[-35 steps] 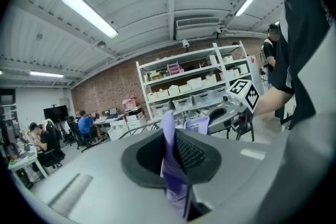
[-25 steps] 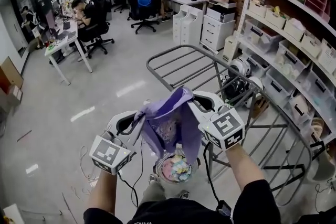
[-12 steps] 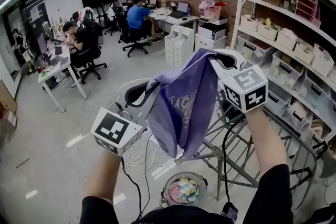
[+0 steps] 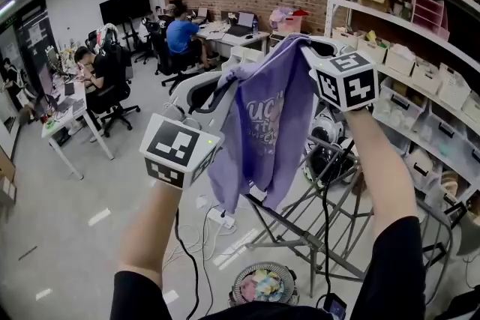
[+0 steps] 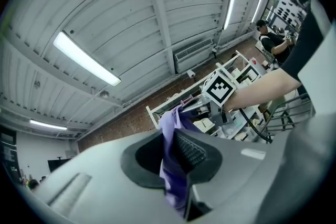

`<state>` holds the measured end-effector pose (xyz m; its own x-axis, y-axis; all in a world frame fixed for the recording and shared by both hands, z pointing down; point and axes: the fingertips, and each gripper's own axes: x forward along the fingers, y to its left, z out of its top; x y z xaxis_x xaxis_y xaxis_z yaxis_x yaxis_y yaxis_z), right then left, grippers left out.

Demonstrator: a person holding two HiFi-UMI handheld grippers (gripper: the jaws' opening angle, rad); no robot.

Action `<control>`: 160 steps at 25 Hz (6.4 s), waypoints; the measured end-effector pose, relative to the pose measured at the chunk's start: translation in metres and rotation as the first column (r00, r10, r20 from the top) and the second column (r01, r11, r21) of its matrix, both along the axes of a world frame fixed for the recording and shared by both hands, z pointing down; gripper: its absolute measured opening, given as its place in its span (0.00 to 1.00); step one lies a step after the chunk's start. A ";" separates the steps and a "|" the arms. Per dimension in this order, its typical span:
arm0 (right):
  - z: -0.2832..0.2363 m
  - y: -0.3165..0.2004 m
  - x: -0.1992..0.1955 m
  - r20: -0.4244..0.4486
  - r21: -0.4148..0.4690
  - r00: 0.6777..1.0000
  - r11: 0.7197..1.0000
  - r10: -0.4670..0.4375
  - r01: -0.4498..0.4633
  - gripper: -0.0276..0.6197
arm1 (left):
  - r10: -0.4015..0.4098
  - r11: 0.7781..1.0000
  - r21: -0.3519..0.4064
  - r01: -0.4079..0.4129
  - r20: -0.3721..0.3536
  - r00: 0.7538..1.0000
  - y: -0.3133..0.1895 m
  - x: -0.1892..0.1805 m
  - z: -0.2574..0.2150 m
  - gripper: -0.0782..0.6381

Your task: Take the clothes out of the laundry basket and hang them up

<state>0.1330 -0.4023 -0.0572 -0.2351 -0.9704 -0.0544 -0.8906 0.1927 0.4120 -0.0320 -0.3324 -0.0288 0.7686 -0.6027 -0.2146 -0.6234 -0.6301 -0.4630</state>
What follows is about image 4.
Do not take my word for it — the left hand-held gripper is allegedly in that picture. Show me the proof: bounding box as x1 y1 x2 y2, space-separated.
139 70 242 191

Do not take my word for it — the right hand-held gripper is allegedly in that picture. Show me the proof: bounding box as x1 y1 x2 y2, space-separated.
298 34 380 113

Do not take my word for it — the purple t-shirt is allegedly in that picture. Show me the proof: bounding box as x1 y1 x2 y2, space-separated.
208 33 320 214

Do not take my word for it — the grey metal drying rack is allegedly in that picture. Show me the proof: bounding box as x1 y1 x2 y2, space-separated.
239 134 455 297

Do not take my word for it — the pink clothes garment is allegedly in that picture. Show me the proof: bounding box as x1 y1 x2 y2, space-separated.
239 279 260 303

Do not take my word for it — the rainbow striped shirt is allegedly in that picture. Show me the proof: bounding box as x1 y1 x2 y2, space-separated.
249 269 284 303

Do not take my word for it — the person's left forearm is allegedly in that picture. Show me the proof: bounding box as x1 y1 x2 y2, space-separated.
116 178 187 289

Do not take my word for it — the person's right forearm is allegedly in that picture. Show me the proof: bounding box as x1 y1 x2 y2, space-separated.
343 106 418 237

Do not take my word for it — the pink storage box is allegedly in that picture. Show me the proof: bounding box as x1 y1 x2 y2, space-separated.
269 7 311 37

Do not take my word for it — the narrow white drawer tower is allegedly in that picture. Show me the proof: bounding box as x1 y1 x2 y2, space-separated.
241 46 266 67
220 45 248 73

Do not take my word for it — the black office chair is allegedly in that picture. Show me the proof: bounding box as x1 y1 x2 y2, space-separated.
129 16 158 64
148 24 206 94
88 44 142 138

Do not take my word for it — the long white desk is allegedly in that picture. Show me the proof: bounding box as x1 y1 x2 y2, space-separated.
194 20 271 61

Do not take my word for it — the open laptop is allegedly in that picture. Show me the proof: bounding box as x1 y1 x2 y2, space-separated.
224 10 258 37

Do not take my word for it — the black visor helmet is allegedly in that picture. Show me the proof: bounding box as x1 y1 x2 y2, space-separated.
305 140 361 187

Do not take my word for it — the pink desk organiser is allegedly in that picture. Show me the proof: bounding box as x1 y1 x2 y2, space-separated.
411 0 451 42

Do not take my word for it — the patterned white helmet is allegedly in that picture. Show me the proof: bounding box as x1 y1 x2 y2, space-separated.
95 22 120 49

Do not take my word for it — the white power strip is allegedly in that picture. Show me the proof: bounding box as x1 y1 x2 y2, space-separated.
207 206 236 229

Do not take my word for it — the black television screen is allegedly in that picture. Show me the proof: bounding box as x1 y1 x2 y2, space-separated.
98 0 152 26

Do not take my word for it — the white desk with metal legs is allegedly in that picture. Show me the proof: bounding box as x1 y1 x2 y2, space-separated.
40 78 116 181

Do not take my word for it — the computer monitor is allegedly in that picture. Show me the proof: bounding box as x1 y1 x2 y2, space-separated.
37 63 61 102

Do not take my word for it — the grey slatted laundry basket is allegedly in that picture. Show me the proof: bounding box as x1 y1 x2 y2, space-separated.
229 261 299 307

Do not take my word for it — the black framed glass door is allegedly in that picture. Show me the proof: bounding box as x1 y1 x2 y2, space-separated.
14 0 63 87

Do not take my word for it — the woven straw basket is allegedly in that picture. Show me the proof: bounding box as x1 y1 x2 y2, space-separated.
438 170 470 202

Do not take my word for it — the flat brown cardboard box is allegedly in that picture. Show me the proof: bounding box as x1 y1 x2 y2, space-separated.
0 145 17 181

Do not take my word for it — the small cardboard box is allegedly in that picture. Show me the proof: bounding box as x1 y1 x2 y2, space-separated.
0 175 18 205

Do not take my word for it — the ceiling light tube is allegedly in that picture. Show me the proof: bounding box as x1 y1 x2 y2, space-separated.
0 0 18 18

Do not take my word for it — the person's black shirt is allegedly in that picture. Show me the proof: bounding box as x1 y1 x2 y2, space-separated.
109 215 428 320

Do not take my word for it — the grey chair with black legs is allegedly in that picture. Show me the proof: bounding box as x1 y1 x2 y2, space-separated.
423 194 480 267

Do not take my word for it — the small black screen device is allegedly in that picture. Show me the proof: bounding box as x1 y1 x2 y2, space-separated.
324 293 348 320

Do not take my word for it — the black power cable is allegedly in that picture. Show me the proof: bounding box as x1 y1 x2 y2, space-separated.
201 204 227 312

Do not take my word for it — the long white cable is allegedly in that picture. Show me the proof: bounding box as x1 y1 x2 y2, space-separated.
160 204 241 267

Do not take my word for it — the thin black cable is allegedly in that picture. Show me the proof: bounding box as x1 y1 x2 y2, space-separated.
463 254 480 292

